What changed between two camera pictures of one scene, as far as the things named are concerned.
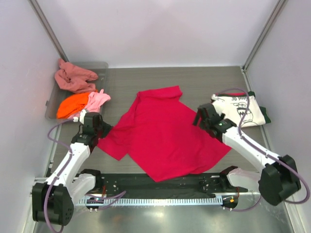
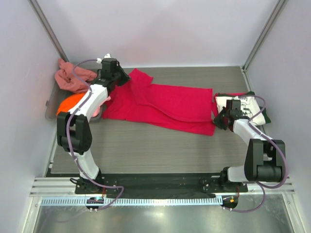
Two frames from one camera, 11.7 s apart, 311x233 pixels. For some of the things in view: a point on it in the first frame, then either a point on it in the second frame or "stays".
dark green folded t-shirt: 267,117 stays
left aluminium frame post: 47,30 stays
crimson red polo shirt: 159,129 to 180,108
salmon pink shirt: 71,78 stays
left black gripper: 104,127 to 121,74
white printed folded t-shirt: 233,108 stays
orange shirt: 72,104 stays
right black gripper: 204,116 to 221,119
